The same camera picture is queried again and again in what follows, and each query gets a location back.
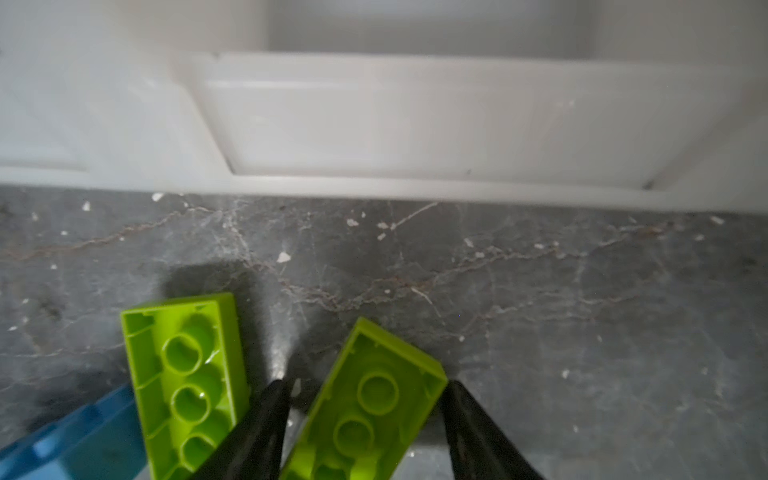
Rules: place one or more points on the white bin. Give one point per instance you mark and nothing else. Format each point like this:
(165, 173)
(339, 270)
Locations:
(104, 124)
(596, 134)

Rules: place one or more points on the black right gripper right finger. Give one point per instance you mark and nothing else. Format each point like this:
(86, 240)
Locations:
(478, 447)

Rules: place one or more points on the green lego brick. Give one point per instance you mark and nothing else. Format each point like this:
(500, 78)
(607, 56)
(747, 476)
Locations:
(371, 407)
(189, 380)

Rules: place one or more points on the blue lego brick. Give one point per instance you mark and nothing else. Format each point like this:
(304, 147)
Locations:
(101, 440)

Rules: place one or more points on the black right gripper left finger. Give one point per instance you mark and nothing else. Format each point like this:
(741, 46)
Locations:
(253, 449)

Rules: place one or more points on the white middle bin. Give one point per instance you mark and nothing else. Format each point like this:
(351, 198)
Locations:
(104, 124)

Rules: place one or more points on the white right bin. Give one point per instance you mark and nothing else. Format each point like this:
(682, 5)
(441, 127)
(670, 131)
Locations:
(596, 134)

